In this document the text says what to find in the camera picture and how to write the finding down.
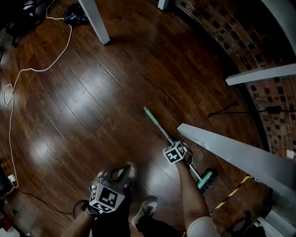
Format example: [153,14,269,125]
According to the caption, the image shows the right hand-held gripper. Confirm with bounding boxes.
[163,137,194,165]

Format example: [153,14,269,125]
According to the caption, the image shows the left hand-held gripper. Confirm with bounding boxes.
[89,162,137,213]

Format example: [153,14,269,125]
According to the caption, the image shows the teal broom with grey handle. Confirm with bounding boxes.
[143,106,218,194]

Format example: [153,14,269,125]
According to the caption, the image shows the person's right forearm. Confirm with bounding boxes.
[177,161,211,229]

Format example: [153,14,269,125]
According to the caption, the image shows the person's left forearm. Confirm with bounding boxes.
[67,212,96,237]

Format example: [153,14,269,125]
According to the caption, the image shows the person's right white shoe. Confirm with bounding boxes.
[131,195,158,229]

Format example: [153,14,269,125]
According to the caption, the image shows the person's black trousers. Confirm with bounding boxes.
[91,185,185,237]

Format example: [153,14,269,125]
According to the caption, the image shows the white square table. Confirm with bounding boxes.
[78,0,296,206]

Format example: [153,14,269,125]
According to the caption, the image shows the yellow black striped floor tape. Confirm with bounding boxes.
[209,175,252,215]

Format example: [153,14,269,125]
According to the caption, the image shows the person's white shirt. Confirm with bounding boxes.
[186,216,218,237]

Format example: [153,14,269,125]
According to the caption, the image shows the black plastic bag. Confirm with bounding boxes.
[63,1,90,25]

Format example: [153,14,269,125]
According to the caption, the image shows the black wrist strap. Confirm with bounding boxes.
[80,200,102,216]

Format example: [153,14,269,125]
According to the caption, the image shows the thin black floor cable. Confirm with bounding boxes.
[16,188,91,219]

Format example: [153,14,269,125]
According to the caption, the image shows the long white floor cable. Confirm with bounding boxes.
[3,0,73,188]

